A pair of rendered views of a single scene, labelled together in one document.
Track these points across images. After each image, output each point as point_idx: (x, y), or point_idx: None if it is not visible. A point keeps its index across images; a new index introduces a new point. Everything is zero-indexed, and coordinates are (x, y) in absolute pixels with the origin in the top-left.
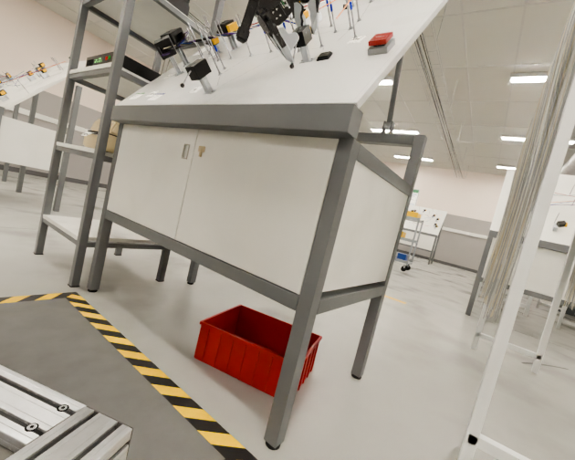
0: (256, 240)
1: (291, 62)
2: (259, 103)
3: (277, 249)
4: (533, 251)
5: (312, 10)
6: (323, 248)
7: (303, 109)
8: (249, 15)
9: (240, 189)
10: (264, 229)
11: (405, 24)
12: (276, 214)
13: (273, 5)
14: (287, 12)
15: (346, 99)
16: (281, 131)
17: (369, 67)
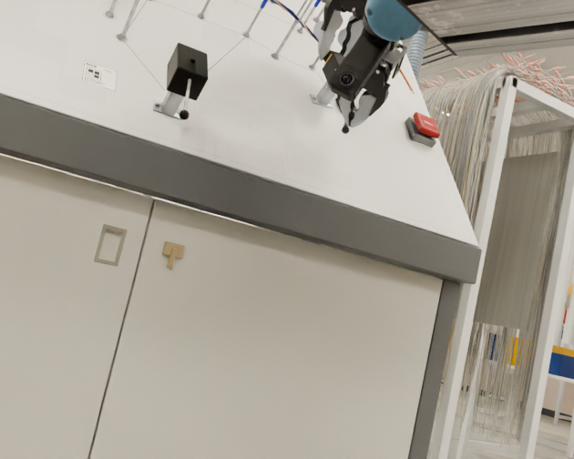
0: (326, 433)
1: (348, 125)
2: (343, 202)
3: (363, 442)
4: (463, 362)
5: (354, 36)
6: (430, 428)
7: (423, 238)
8: (374, 67)
9: (286, 344)
10: (339, 413)
11: (400, 83)
12: (359, 386)
13: (396, 63)
14: (395, 73)
15: (462, 234)
16: (374, 257)
17: (435, 172)
